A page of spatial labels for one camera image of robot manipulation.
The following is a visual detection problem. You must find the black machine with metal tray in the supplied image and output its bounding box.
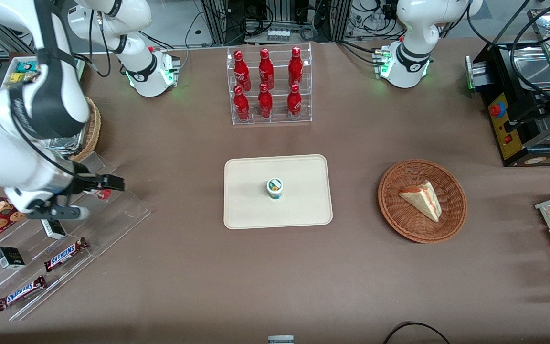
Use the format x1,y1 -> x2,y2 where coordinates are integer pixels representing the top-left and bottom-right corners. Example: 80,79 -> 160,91
465,7 -> 550,168

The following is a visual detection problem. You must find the black cable loop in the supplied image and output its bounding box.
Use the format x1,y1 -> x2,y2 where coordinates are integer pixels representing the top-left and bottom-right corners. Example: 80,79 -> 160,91
382,321 -> 453,344

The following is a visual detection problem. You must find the brown wicker basket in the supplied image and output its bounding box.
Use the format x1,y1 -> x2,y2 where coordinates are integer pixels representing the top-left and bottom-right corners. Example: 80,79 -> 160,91
378,159 -> 468,244

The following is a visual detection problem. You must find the white snack tray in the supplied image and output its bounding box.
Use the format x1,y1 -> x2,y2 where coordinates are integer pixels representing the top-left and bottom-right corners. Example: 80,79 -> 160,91
5,56 -> 86,91

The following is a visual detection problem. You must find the green-lid yogurt cup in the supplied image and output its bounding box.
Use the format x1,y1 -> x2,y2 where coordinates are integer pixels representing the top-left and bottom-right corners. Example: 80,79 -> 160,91
266,177 -> 285,201

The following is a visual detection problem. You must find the Snickers bar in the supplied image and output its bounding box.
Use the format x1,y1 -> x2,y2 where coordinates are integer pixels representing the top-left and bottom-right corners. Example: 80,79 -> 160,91
0,275 -> 47,312
43,237 -> 90,273

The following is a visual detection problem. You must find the small black box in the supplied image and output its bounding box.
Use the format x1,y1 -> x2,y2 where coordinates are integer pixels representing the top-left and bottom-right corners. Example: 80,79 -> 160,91
0,246 -> 26,270
41,218 -> 67,240

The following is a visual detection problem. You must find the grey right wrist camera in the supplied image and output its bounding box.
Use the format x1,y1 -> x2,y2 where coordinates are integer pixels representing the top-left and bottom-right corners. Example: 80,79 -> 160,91
26,204 -> 90,221

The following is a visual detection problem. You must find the clear acrylic stepped display stand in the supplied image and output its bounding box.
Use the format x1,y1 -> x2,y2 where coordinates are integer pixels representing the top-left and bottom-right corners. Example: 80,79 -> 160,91
0,152 -> 152,322

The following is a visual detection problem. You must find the clear acrylic bottle rack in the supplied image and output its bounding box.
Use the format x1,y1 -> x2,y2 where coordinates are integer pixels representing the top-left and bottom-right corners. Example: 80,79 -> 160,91
226,42 -> 313,126

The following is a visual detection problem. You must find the silver foil tray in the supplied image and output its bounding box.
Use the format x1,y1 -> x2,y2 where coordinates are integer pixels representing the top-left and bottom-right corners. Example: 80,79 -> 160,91
45,129 -> 88,157

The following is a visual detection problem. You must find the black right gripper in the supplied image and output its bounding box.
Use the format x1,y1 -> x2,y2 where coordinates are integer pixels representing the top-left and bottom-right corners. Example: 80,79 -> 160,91
58,161 -> 126,197

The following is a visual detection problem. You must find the wrapped sandwich wedge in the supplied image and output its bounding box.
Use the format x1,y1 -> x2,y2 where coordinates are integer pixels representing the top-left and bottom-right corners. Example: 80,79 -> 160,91
399,180 -> 443,223

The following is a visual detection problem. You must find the beige plastic tray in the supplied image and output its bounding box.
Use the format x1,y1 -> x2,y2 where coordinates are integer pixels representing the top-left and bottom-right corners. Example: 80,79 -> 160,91
223,154 -> 333,230

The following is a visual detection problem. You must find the light wicker basket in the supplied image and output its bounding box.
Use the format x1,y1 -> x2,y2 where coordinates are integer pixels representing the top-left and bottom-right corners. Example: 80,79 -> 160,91
65,97 -> 102,163

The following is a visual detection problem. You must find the red cola bottle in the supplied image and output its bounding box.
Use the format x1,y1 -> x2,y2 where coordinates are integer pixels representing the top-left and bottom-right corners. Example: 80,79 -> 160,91
258,48 -> 275,90
233,50 -> 251,92
288,46 -> 304,87
233,85 -> 251,121
257,83 -> 274,119
286,84 -> 303,118

